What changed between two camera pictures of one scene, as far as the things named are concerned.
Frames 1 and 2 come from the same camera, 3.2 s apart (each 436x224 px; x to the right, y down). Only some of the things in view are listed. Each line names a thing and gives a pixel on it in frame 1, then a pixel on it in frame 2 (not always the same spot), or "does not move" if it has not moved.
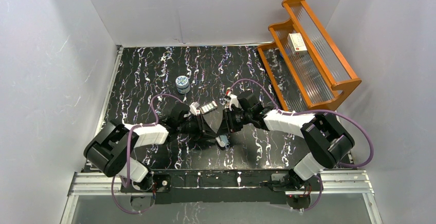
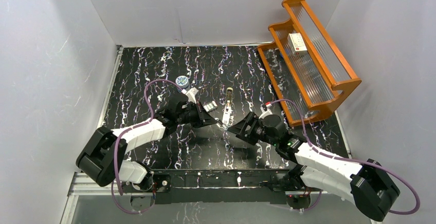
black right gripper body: [235, 119] to [257, 131]
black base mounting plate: [222, 187] does not move
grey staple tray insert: [207, 107] does not move
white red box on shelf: [296, 44] does not move
